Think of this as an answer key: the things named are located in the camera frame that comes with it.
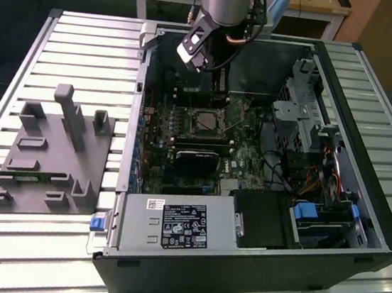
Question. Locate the hard disk in blue carrier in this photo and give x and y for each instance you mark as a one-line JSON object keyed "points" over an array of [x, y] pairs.
{"points": [[319, 219]]}

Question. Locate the black RAM slot row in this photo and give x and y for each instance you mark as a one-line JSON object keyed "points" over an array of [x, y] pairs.
{"points": [[203, 143], [196, 96]]}

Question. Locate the blue plastic drive clip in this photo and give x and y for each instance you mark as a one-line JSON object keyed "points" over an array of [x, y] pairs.
{"points": [[354, 214]]}

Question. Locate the grey metal drive cage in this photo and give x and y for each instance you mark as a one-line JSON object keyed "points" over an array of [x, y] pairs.
{"points": [[293, 112]]}

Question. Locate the silver latch plate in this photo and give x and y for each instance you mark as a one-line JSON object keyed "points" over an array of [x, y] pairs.
{"points": [[239, 224]]}

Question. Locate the blue case latch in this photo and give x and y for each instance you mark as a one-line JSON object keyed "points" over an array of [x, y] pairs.
{"points": [[98, 223]]}

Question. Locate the black plastic shroud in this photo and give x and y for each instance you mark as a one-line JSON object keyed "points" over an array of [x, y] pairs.
{"points": [[265, 219]]}

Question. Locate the green RAM stick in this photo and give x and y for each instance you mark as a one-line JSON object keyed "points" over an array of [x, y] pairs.
{"points": [[31, 177]]}

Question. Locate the silver CPU plate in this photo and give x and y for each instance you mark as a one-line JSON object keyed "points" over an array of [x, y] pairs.
{"points": [[207, 123]]}

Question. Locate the black open PC case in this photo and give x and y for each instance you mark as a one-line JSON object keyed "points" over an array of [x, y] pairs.
{"points": [[200, 283]]}

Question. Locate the grey parts rack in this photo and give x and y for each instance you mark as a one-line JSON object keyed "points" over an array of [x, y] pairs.
{"points": [[55, 158]]}

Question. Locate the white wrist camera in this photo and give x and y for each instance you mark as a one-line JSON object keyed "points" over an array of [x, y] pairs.
{"points": [[193, 51]]}

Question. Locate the green motherboard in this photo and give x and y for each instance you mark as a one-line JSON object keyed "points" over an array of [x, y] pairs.
{"points": [[249, 149]]}

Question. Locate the silver chipset heatsink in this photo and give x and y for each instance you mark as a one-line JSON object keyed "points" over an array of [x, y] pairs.
{"points": [[229, 186]]}

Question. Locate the CPU socket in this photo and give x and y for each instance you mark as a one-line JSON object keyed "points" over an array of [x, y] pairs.
{"points": [[194, 127]]}

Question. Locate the black graphics card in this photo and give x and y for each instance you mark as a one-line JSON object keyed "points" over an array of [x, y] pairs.
{"points": [[196, 160]]}

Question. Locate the silver power supply unit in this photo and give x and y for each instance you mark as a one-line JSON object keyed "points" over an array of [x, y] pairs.
{"points": [[136, 225]]}

